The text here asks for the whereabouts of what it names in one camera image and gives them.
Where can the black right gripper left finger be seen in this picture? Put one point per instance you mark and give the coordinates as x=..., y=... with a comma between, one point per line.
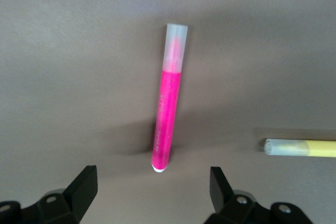
x=71, y=203

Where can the pink highlighter marker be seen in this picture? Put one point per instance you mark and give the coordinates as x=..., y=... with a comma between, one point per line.
x=168, y=108

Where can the yellow highlighter marker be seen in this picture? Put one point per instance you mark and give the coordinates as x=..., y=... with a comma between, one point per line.
x=320, y=149

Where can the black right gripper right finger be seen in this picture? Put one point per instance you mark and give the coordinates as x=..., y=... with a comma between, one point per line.
x=231, y=208

